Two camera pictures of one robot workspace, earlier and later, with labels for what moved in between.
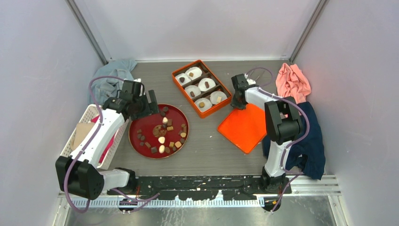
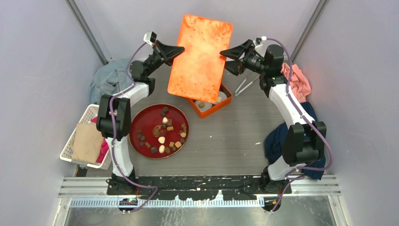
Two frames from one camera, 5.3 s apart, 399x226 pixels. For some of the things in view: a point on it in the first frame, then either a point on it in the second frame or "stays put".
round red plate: [161, 135] stays put
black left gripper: [151, 108] to [170, 52]
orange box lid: [245, 128] to [197, 72]
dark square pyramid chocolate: [154, 149] stays put
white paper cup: [203, 104] stays put
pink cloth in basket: [94, 120] stays put
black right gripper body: [239, 104] to [254, 62]
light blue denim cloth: [104, 88] stays put
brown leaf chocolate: [155, 131] stays put
